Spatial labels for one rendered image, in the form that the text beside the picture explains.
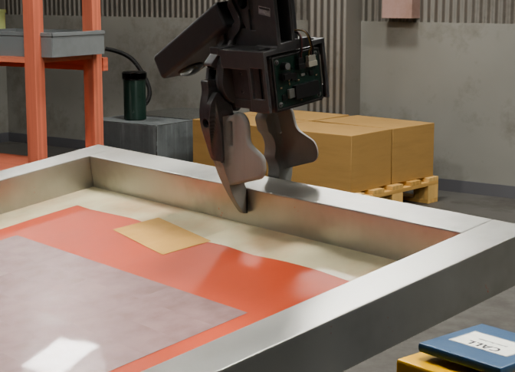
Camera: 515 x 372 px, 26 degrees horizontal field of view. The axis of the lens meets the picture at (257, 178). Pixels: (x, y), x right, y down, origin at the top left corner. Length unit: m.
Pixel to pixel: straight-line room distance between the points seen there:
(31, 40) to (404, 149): 2.30
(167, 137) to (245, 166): 6.37
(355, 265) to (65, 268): 0.25
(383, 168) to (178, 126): 1.52
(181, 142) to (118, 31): 1.82
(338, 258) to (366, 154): 5.58
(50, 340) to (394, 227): 0.28
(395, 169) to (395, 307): 6.01
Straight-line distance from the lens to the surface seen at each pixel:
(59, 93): 9.53
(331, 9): 7.57
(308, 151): 1.00
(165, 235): 1.01
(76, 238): 1.04
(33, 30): 6.18
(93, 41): 6.43
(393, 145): 6.70
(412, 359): 1.12
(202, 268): 0.91
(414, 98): 7.51
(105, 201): 1.15
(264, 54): 0.92
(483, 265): 0.80
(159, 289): 0.88
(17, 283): 0.95
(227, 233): 0.99
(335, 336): 0.70
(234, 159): 0.98
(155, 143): 7.27
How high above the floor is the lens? 1.31
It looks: 10 degrees down
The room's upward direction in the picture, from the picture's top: straight up
